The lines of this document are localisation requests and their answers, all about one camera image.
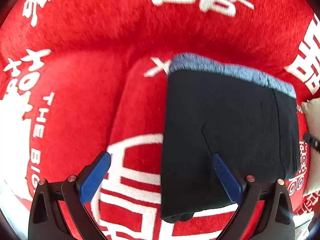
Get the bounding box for red bedspread with white characters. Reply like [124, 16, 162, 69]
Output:
[1, 0, 319, 239]

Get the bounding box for cream pillow on right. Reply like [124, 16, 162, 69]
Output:
[302, 98, 320, 196]

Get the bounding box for black pants with floral trim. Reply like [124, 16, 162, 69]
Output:
[161, 53, 300, 223]

